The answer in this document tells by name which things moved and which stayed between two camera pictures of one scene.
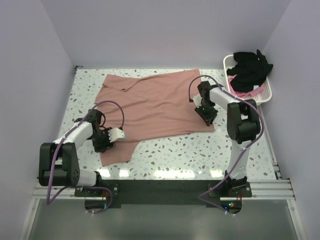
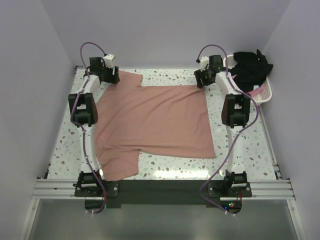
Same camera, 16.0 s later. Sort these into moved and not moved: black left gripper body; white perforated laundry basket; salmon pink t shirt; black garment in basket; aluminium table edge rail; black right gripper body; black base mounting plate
Moved: black right gripper body; salmon pink t shirt; black left gripper body
Not moved: aluminium table edge rail; black base mounting plate; black garment in basket; white perforated laundry basket
